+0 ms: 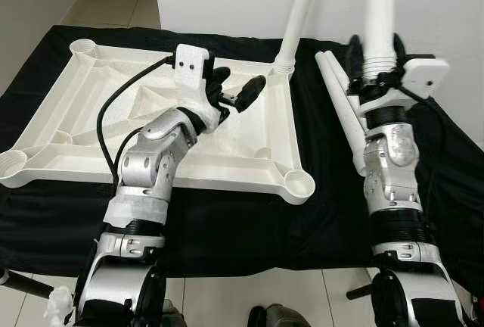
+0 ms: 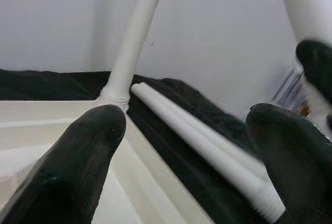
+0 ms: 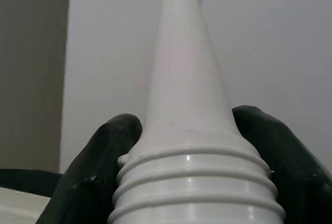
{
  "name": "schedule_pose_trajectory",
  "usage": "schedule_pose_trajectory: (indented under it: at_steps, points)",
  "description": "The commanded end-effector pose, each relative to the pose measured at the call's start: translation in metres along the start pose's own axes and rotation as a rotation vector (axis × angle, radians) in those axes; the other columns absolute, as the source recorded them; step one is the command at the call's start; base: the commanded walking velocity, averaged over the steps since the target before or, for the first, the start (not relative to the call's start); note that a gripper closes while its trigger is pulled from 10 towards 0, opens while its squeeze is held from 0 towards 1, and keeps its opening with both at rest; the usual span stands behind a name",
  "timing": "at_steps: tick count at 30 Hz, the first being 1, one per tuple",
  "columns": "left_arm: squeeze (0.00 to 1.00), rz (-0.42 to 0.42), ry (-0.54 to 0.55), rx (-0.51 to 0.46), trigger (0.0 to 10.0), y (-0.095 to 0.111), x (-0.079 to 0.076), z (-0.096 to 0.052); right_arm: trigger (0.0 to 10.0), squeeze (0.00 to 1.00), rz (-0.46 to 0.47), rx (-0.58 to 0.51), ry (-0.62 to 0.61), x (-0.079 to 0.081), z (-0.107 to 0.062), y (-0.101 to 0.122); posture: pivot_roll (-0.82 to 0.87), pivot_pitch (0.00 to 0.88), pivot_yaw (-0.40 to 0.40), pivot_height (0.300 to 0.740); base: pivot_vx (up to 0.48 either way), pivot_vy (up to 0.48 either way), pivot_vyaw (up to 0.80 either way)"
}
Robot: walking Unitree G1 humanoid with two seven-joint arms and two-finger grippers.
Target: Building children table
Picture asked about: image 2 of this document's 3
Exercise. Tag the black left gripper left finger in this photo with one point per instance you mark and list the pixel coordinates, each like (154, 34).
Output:
(57, 182)

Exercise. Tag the black table cloth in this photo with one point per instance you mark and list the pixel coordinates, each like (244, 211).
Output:
(52, 84)

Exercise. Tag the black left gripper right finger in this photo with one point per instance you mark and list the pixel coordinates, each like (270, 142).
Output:
(298, 169)

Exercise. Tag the white plastic table top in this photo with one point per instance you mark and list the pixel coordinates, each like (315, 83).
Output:
(124, 195)

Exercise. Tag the white plastic table leg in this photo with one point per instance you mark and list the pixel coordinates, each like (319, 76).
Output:
(138, 27)
(207, 152)
(207, 132)
(306, 6)

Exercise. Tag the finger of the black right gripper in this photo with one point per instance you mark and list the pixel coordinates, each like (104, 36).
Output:
(319, 63)

